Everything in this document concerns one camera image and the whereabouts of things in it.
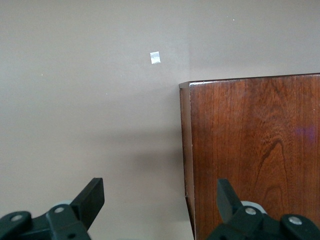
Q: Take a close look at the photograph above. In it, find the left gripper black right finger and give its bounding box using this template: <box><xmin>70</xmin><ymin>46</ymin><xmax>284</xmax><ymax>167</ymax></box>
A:
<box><xmin>206</xmin><ymin>178</ymin><xmax>320</xmax><ymax>240</ymax></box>

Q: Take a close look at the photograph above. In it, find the small clear tape patch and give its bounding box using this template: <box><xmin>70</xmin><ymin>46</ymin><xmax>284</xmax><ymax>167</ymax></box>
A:
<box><xmin>149</xmin><ymin>51</ymin><xmax>161</xmax><ymax>65</ymax></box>

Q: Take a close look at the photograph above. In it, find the dark brown wooden drawer box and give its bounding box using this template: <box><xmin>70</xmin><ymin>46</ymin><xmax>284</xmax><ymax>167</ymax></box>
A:
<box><xmin>178</xmin><ymin>72</ymin><xmax>320</xmax><ymax>240</ymax></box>

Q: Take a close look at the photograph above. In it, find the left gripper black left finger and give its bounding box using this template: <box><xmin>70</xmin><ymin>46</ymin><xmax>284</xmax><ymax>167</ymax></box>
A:
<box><xmin>0</xmin><ymin>177</ymin><xmax>105</xmax><ymax>240</ymax></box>

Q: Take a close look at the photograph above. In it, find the brown table cover sheet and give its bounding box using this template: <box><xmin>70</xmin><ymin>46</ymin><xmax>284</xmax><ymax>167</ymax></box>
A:
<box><xmin>0</xmin><ymin>0</ymin><xmax>320</xmax><ymax>240</ymax></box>

